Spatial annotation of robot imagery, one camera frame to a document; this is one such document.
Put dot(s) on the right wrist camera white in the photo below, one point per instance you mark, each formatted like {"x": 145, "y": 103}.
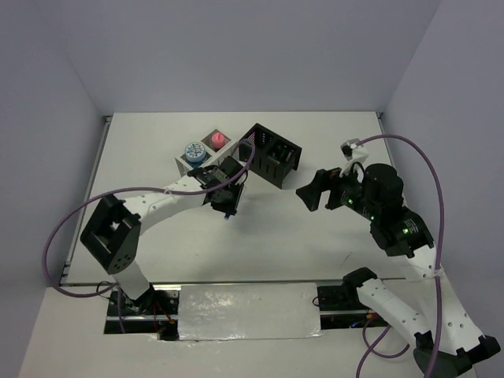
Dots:
{"x": 354, "y": 152}

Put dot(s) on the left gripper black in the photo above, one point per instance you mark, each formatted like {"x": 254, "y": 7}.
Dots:
{"x": 230, "y": 207}

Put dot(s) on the white two-slot organizer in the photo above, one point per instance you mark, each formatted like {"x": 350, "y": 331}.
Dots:
{"x": 211, "y": 149}

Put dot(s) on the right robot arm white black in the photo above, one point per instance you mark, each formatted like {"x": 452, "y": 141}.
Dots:
{"x": 445, "y": 341}

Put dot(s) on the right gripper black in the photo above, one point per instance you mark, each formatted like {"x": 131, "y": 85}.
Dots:
{"x": 323, "y": 179}

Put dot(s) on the black two-slot organizer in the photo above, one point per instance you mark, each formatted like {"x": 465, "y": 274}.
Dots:
{"x": 275, "y": 157}

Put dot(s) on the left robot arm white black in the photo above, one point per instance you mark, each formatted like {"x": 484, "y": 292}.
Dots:
{"x": 112, "y": 234}

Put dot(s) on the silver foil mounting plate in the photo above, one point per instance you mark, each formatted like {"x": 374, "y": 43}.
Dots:
{"x": 243, "y": 311}

